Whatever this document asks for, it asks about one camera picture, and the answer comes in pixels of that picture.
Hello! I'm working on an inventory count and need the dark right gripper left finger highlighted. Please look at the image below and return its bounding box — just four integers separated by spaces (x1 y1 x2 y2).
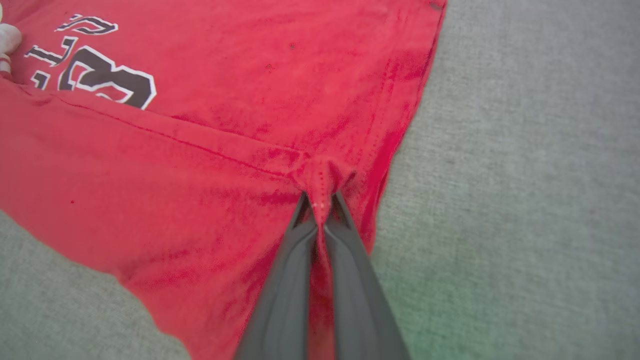
233 191 319 360

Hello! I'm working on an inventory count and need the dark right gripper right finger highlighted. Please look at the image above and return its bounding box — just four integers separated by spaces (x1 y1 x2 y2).
324 191 412 360

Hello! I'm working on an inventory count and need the red basketball jersey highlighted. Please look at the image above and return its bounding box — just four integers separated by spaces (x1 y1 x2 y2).
0 0 447 360

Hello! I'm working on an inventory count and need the grey fabric sofa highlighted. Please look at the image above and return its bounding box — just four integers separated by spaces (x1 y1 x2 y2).
0 0 640 360

